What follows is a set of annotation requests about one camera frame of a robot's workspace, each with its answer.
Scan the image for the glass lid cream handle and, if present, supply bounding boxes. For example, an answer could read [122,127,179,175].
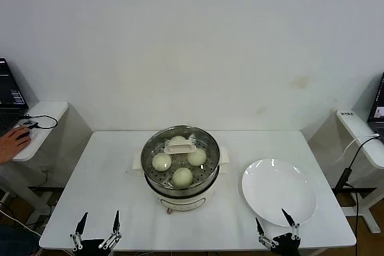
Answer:
[140,124,221,190]

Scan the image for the black cable with adapter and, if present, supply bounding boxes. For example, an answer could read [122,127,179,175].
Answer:
[334,135,379,256]

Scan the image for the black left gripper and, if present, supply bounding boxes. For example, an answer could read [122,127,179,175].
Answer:
[70,210,122,256]

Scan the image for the cream electric cooking pot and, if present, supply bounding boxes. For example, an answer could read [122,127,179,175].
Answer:
[131,144,230,215]

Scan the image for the white steamed baozi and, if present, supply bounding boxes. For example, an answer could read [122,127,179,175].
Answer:
[151,152,173,172]
[187,147,208,167]
[172,167,194,188]
[169,135,188,146]

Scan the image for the white floor cable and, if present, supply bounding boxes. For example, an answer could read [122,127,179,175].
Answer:
[0,209,43,237]

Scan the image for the black computer mouse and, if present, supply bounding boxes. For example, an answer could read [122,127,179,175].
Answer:
[14,128,31,142]

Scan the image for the dark blue trouser leg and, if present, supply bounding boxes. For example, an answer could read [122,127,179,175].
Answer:
[0,225,40,256]

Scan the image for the bare person hand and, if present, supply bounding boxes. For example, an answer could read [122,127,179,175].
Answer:
[0,126,32,165]

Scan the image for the black laptop dark screen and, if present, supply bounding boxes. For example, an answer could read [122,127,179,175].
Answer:
[367,72,384,142]

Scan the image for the stainless steel steamer basket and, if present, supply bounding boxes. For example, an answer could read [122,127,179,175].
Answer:
[140,124,221,197]

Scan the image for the black laptop pink windows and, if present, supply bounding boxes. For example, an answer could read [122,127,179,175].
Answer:
[0,57,29,137]

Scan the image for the white round plate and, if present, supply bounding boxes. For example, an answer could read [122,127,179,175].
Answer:
[241,157,317,228]

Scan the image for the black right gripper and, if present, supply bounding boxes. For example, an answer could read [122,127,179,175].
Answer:
[254,208,302,256]

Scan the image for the thin black laptop cable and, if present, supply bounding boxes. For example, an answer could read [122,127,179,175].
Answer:
[19,114,59,130]

